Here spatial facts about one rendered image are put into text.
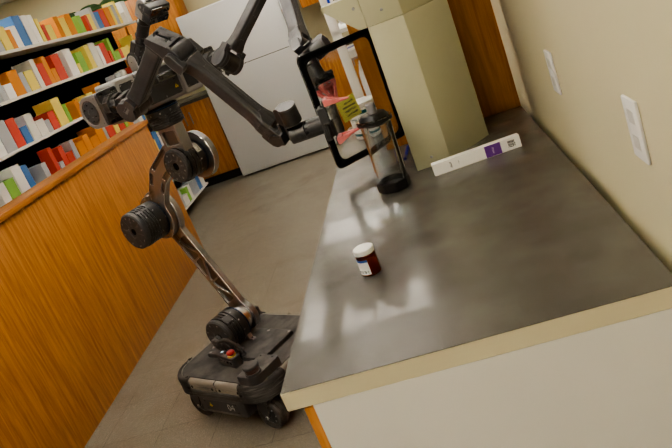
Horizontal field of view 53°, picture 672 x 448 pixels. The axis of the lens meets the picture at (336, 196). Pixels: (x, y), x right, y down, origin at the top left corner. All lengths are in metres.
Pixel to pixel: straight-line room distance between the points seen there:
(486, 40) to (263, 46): 4.82
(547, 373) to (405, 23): 1.17
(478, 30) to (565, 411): 1.50
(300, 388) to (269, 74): 6.03
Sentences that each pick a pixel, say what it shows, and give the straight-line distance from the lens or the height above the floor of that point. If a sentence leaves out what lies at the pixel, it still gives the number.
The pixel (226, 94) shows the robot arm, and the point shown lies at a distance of 2.07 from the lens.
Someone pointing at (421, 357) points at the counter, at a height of 0.94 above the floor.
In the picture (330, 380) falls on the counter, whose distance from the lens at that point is 1.24.
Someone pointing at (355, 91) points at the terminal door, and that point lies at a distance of 2.32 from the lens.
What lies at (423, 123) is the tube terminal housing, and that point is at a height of 1.08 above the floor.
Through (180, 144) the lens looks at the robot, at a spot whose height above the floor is 1.21.
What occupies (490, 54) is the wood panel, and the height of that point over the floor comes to 1.15.
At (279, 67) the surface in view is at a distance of 7.10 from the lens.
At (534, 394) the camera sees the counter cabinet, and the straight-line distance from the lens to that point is 1.27.
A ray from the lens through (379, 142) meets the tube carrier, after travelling 1.98.
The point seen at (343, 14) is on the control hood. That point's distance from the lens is 2.06.
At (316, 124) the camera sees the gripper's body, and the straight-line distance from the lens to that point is 2.00.
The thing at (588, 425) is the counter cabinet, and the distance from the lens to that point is 1.32.
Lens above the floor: 1.56
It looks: 16 degrees down
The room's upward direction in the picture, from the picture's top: 21 degrees counter-clockwise
